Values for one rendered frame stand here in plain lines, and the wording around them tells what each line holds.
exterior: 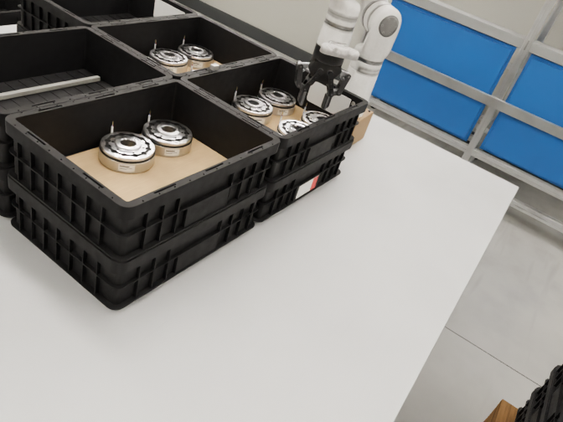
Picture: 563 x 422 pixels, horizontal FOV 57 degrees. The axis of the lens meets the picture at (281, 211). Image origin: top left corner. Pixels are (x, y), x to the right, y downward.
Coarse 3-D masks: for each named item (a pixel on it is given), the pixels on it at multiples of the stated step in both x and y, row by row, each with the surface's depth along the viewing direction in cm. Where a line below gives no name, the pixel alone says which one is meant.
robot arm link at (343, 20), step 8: (336, 0) 113; (344, 0) 112; (352, 0) 114; (328, 8) 116; (336, 8) 114; (344, 8) 113; (352, 8) 113; (328, 16) 116; (336, 16) 114; (344, 16) 114; (352, 16) 114; (336, 24) 115; (344, 24) 115; (352, 24) 116
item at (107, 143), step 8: (104, 136) 99; (112, 136) 101; (120, 136) 101; (136, 136) 103; (144, 136) 103; (104, 144) 97; (112, 144) 98; (144, 144) 101; (152, 144) 102; (112, 152) 96; (120, 152) 96; (128, 152) 97; (136, 152) 98; (144, 152) 99; (152, 152) 99; (128, 160) 96; (136, 160) 96
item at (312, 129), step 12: (264, 60) 137; (276, 60) 141; (288, 60) 142; (204, 72) 120; (216, 72) 122; (192, 84) 113; (348, 108) 125; (360, 108) 129; (252, 120) 106; (324, 120) 116; (336, 120) 120; (276, 132) 105; (300, 132) 108; (312, 132) 112; (288, 144) 105
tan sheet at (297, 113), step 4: (296, 108) 142; (300, 108) 143; (296, 112) 140; (300, 112) 141; (272, 116) 134; (276, 116) 135; (280, 116) 135; (284, 116) 136; (288, 116) 136; (292, 116) 137; (296, 116) 138; (300, 116) 138; (272, 120) 132; (276, 120) 133; (284, 120) 134; (296, 120) 136; (268, 124) 130; (272, 124) 130; (276, 124) 131; (272, 128) 128
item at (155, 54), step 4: (160, 48) 143; (152, 52) 139; (156, 52) 140; (176, 52) 144; (152, 56) 137; (156, 56) 138; (160, 56) 138; (180, 56) 142; (184, 56) 142; (156, 60) 136; (160, 60) 136; (164, 60) 136; (168, 60) 137; (172, 60) 138; (176, 60) 139; (180, 60) 140; (184, 60) 140; (168, 64) 136; (172, 64) 137; (176, 64) 137; (180, 64) 138
